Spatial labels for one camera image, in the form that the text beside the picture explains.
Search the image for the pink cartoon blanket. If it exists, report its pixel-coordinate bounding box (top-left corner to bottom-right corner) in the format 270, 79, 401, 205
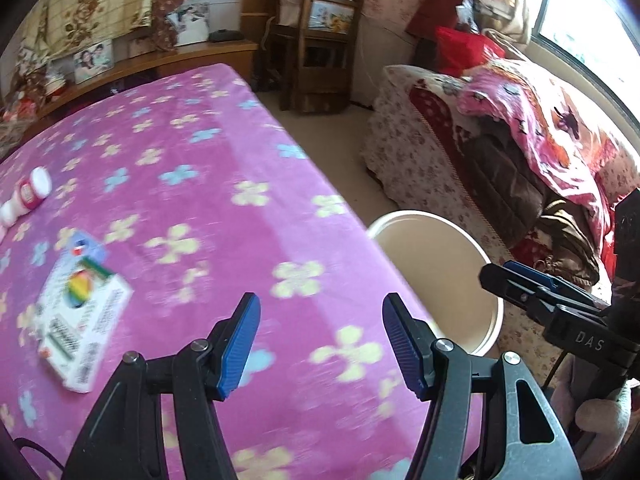
456, 58, 632, 261

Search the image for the blue white medicine box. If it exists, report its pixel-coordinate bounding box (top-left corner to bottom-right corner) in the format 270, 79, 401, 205
66, 231, 107, 264

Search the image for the white round trash bin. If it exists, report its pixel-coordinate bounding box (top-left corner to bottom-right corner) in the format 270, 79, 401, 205
368, 210, 504, 358

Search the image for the yellow floral hanging cloth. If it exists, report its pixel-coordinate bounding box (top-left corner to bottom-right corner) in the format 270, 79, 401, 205
15, 0, 186, 75

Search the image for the brown jacket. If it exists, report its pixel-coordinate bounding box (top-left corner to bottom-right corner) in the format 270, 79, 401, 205
460, 117, 600, 289

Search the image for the wooden chair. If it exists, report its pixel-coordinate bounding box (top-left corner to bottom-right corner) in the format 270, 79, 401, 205
266, 0, 364, 114

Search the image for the white rainbow medicine box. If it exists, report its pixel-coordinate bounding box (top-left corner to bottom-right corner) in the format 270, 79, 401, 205
36, 254, 132, 393

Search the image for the white cat picture frame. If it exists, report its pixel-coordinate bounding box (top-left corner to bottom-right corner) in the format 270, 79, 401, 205
167, 2, 209, 47

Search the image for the pink floral table cloth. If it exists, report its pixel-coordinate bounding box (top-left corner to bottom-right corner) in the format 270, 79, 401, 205
1, 65, 427, 479

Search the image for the white yogurt drink bottle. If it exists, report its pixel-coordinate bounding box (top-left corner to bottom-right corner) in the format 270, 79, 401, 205
1, 166, 52, 230

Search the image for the red plastic bag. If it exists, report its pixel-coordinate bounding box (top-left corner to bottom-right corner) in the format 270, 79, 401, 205
435, 26, 504, 77

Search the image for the wooden sideboard shelf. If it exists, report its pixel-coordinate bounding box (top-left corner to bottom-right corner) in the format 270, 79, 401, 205
17, 39, 258, 146

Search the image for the right hand white glove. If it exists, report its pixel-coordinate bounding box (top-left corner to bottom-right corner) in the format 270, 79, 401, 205
550, 356, 632, 474

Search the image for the framed family photo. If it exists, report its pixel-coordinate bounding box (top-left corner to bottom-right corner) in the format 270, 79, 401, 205
73, 40, 114, 84

